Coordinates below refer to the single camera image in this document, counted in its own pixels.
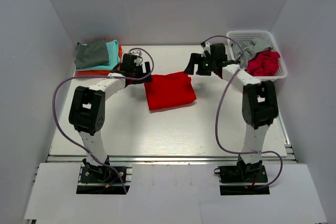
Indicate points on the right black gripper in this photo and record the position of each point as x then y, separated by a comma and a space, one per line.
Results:
198, 59

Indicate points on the folded teal t-shirt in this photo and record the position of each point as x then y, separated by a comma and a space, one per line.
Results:
114, 44

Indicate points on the grey t-shirt in basket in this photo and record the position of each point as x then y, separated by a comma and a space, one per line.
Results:
247, 51

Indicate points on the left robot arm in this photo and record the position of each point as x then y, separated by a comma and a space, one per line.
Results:
88, 107

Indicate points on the magenta t-shirt in basket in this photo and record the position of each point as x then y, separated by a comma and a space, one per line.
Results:
264, 64

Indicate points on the folded orange t-shirt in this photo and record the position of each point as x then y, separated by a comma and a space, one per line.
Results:
105, 70

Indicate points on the white plastic basket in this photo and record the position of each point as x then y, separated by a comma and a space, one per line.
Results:
241, 36

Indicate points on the folded dark grey t-shirt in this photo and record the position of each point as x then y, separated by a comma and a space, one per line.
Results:
91, 54

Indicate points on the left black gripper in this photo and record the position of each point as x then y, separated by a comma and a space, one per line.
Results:
146, 80

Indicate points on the red t-shirt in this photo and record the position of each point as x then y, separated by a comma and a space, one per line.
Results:
169, 91

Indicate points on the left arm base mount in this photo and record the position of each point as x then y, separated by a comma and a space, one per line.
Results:
101, 180

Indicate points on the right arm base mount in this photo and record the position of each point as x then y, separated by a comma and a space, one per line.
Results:
242, 179

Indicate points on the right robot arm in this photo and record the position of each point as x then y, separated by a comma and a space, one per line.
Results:
259, 103

